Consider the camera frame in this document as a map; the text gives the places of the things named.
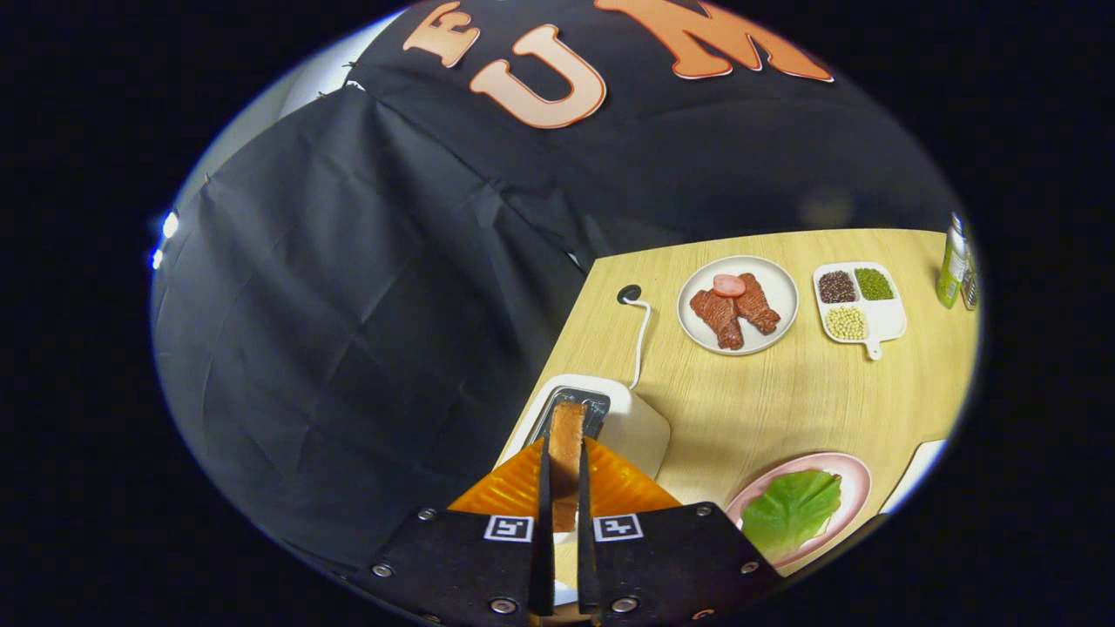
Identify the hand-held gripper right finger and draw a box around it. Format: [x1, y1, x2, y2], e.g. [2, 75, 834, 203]
[577, 438, 785, 627]

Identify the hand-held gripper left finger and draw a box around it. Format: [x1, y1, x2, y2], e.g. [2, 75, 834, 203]
[366, 438, 556, 627]

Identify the toasted bread slice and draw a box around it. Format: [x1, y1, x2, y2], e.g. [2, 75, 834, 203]
[547, 400, 587, 534]

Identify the green lettuce leaf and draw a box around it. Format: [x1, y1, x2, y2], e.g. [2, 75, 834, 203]
[740, 469, 843, 565]

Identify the cream white toaster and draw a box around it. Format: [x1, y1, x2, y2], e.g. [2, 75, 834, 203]
[495, 374, 672, 608]

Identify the brown meat piece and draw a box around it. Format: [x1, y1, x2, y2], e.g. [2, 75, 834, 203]
[689, 289, 745, 351]
[736, 273, 781, 336]

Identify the pink round plate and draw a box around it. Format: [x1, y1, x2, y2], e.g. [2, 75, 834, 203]
[725, 452, 873, 571]

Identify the black backdrop cloth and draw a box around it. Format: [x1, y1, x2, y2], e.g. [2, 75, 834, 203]
[150, 0, 963, 576]

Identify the white round plate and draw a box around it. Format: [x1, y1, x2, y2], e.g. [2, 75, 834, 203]
[677, 255, 800, 356]

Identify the pile of yellow soybeans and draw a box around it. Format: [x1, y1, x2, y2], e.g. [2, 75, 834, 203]
[824, 305, 868, 341]

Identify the white rectangular tray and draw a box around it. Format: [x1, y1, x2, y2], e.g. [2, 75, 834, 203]
[878, 439, 949, 515]

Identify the white divided dish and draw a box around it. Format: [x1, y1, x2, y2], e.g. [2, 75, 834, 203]
[813, 262, 908, 361]

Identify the silver bottle with green label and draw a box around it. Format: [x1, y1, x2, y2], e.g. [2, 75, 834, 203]
[936, 212, 970, 309]

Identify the white toaster cable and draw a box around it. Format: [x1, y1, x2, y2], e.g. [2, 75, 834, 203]
[623, 298, 652, 390]

